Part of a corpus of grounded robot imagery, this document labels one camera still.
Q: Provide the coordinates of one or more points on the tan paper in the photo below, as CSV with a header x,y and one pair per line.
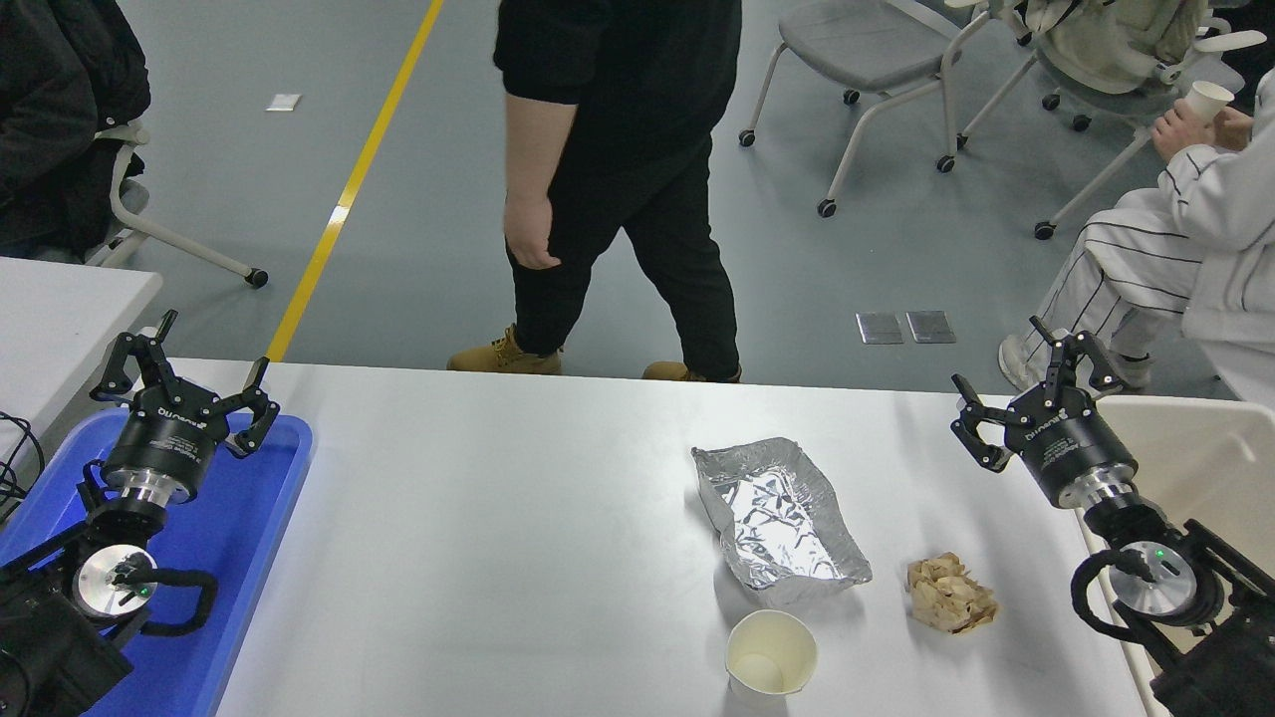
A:
x,y
948,596

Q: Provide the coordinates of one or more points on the foil tray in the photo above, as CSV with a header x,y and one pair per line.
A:
x,y
777,523

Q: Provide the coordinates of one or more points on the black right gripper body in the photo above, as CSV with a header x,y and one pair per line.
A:
x,y
1071,443

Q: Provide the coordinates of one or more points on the person's right forearm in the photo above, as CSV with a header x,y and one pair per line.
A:
x,y
538,149

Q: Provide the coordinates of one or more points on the small white paper cup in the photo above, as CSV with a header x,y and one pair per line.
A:
x,y
1210,98

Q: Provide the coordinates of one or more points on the grey wheeled chair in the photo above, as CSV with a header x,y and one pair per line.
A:
x,y
857,45

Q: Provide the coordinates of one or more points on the white side table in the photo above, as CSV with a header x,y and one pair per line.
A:
x,y
50,319

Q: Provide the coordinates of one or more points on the black padded coat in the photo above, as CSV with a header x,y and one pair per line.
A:
x,y
60,100

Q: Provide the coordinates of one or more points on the person's right hand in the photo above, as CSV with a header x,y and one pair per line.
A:
x,y
1233,129
528,234

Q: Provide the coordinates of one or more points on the metal floor plate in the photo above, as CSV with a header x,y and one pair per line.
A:
x,y
880,328
930,327

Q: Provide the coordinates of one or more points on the white frame wheeled chair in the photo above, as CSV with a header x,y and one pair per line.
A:
x,y
125,214

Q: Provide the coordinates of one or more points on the person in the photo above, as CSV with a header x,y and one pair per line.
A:
x,y
1215,219
618,100

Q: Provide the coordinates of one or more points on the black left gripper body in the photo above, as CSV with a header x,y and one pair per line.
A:
x,y
167,438

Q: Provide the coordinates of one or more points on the large pale bin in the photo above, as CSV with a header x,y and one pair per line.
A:
x,y
1205,458

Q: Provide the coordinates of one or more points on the blue plastic tray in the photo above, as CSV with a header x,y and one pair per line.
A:
x,y
249,558

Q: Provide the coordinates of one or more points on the person's left hand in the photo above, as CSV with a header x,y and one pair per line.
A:
x,y
1180,134

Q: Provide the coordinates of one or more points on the cream wheeled office chair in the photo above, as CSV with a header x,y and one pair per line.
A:
x,y
1106,40

